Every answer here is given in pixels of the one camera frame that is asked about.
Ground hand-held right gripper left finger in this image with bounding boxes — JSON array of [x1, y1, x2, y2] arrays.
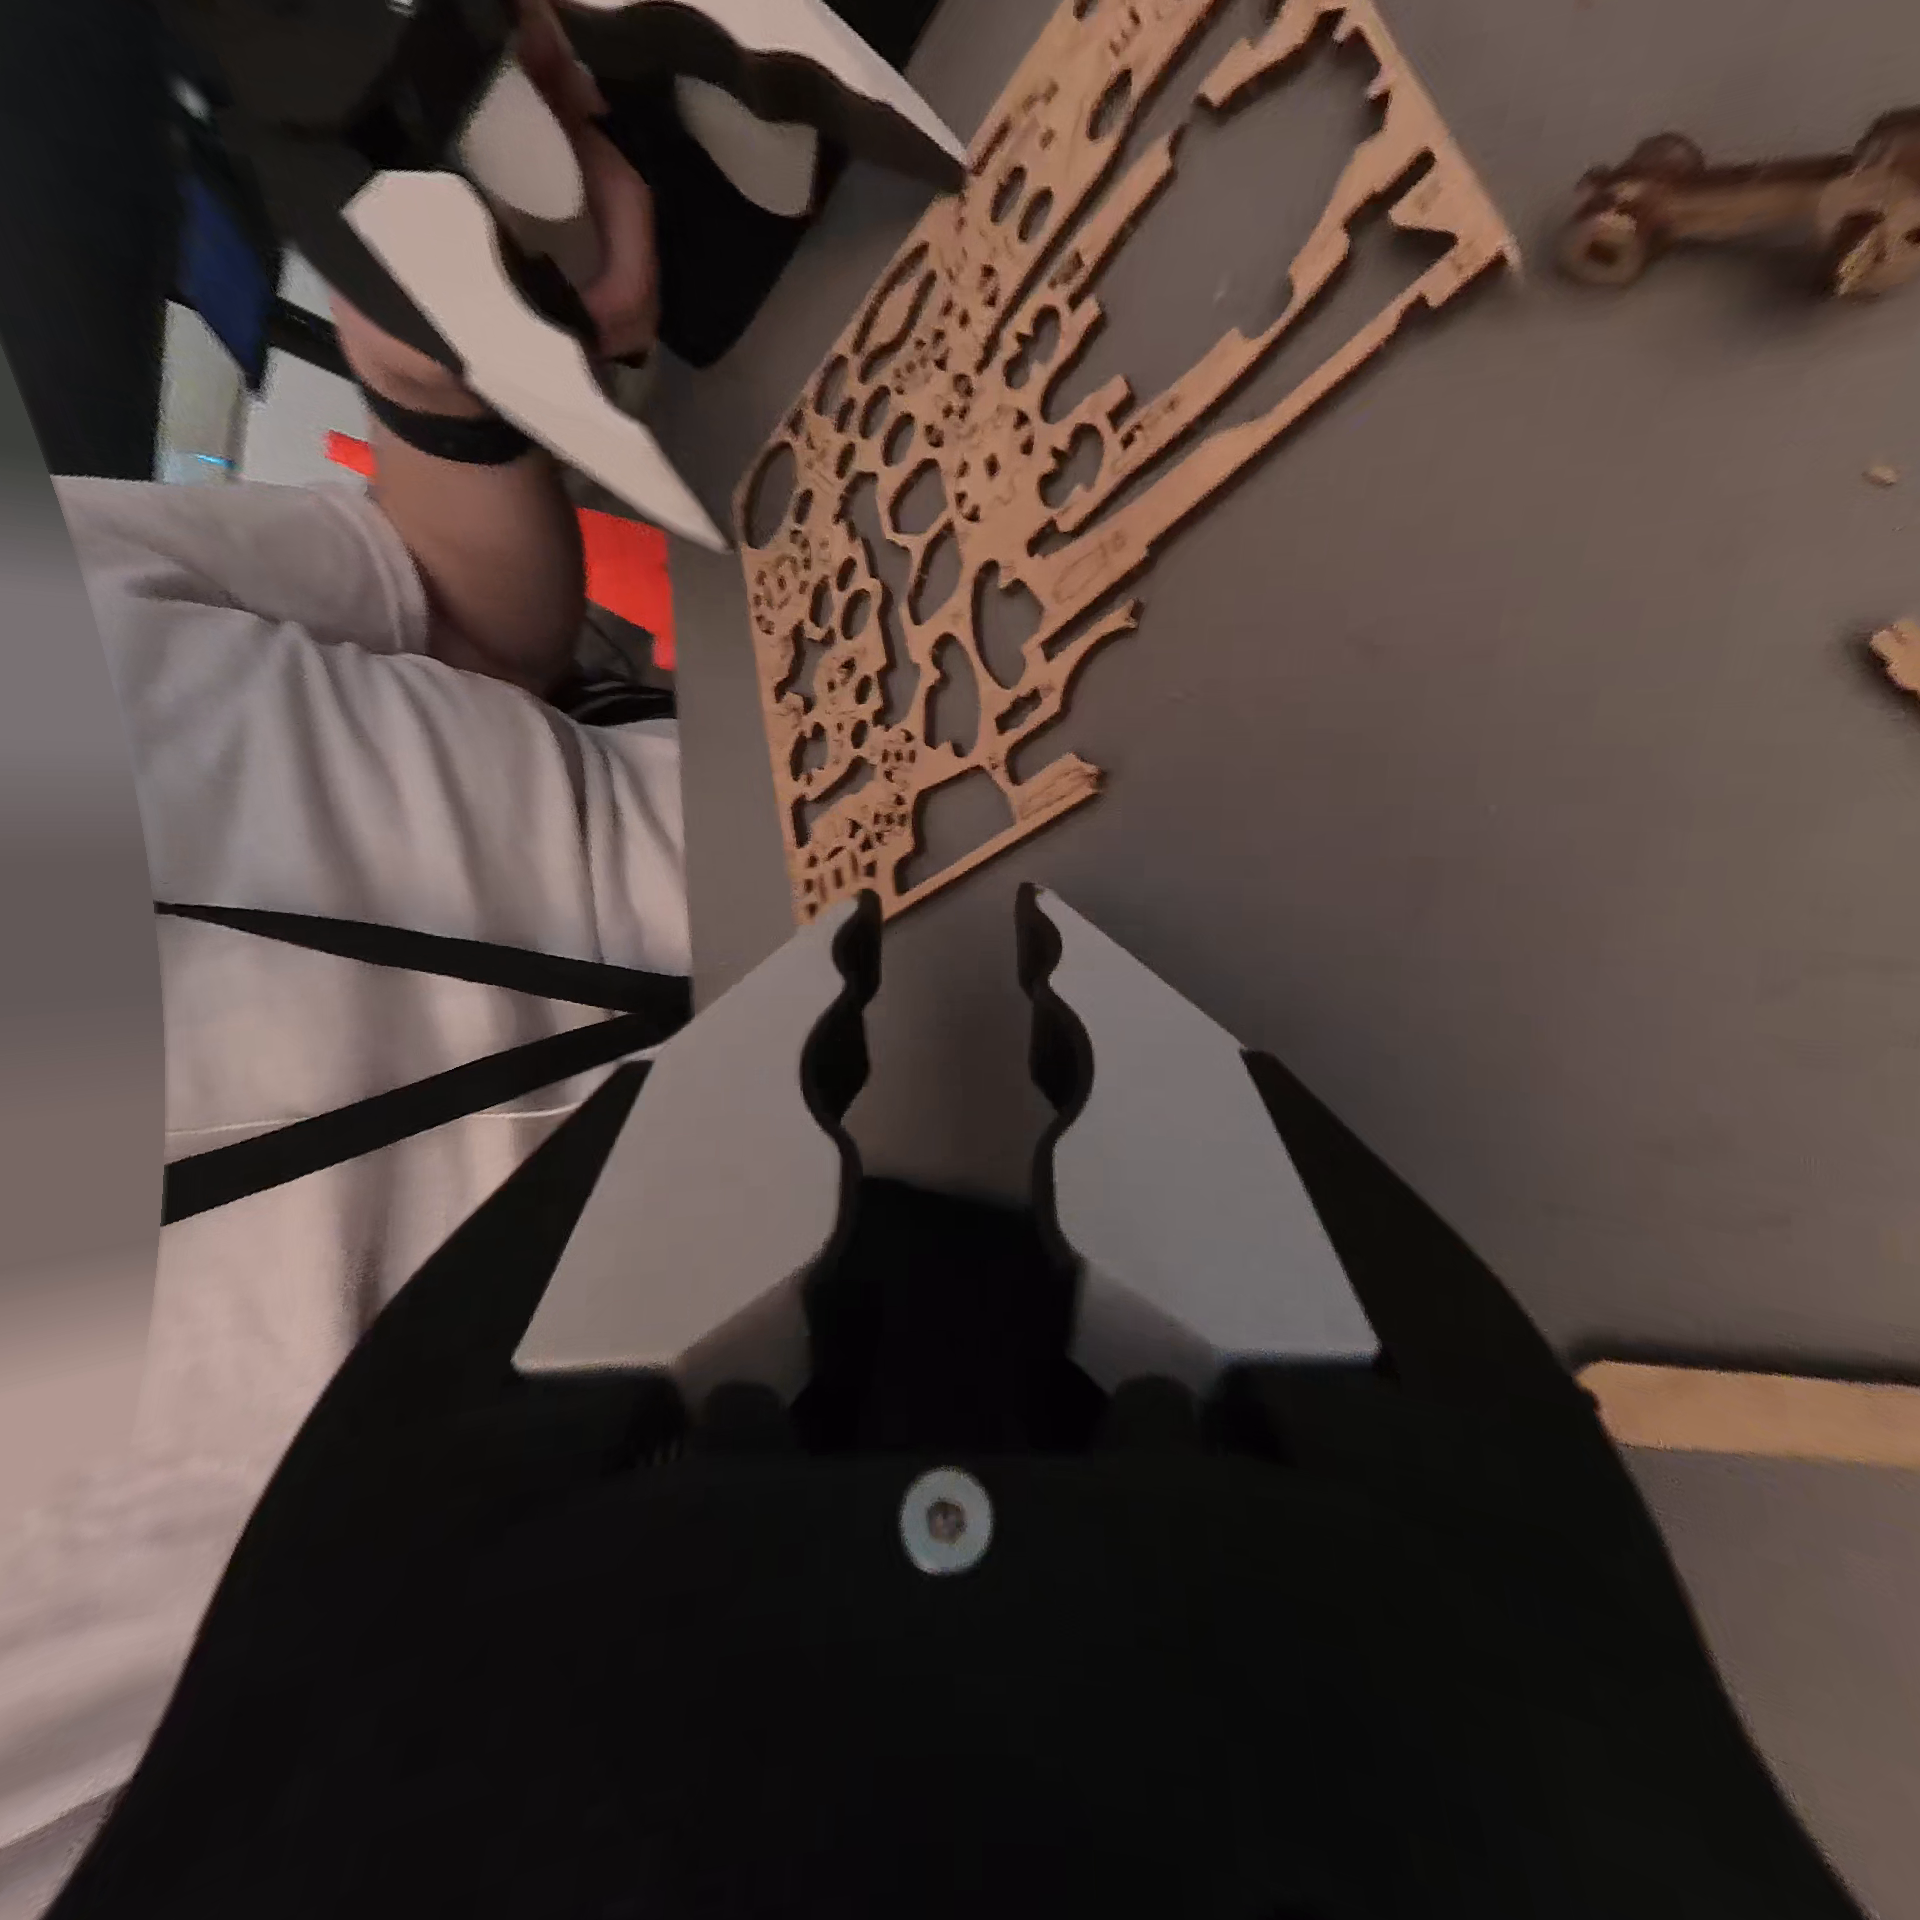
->
[[511, 892, 886, 1397]]

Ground black strap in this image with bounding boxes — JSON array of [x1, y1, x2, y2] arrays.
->
[[153, 901, 695, 1024], [159, 1012, 665, 1225]]

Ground person's left hand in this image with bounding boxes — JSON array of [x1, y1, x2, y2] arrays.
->
[[517, 16, 665, 368]]

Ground person's left forearm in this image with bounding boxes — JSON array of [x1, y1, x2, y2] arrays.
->
[[364, 449, 589, 701]]

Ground illustrated instruction booklet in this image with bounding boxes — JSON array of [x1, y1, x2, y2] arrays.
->
[[1574, 1357, 1920, 1475]]

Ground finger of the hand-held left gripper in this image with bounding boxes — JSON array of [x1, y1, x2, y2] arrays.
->
[[343, 168, 735, 553], [561, 0, 972, 185]]

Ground black wristband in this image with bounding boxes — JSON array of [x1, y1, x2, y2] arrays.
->
[[356, 387, 536, 472]]

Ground laser-cut wooden parts sheet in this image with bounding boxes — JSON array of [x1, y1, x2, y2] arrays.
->
[[730, 0, 1519, 924]]

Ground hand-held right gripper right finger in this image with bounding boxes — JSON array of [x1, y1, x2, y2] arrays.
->
[[1014, 882, 1383, 1397]]

